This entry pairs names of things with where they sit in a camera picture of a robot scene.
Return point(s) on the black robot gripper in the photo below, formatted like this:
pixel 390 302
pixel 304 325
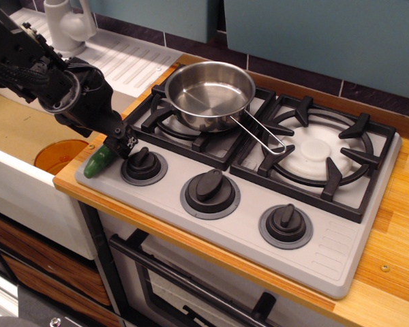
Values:
pixel 92 109

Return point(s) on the green toy pickle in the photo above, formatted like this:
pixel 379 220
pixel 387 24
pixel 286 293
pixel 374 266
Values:
pixel 100 160

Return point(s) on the stainless steel pan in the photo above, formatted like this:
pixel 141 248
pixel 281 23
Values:
pixel 213 97

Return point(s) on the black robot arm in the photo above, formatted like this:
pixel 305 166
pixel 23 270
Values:
pixel 74 91

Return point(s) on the black left stove knob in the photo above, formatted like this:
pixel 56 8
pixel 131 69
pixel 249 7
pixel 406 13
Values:
pixel 144 168

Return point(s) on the black stove knob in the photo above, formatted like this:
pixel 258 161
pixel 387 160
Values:
pixel 144 168
pixel 286 227
pixel 210 195

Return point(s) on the black middle stove knob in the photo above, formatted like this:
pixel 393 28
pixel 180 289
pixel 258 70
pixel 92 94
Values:
pixel 210 195

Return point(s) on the black right stove knob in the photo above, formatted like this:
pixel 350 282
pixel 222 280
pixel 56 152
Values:
pixel 286 227

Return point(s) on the grey toy stove top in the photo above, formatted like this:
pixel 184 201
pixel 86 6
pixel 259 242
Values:
pixel 327 263

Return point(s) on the black left burner grate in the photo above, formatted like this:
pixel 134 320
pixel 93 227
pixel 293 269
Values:
pixel 155 122

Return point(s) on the black burner grate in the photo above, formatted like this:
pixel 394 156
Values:
pixel 319 156
pixel 155 122

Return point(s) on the orange plastic bowl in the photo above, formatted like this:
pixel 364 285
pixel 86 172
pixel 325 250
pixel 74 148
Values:
pixel 53 158

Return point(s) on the white toy sink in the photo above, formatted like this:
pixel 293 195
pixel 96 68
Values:
pixel 27 193

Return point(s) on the grey toy faucet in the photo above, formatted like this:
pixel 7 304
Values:
pixel 68 30

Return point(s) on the toy oven door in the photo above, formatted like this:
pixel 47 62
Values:
pixel 177 288

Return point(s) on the wooden drawer front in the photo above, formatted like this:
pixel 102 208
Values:
pixel 67 279

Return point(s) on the black right burner grate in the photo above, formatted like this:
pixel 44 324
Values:
pixel 319 156

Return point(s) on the black oven door handle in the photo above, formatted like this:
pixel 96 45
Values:
pixel 131 249

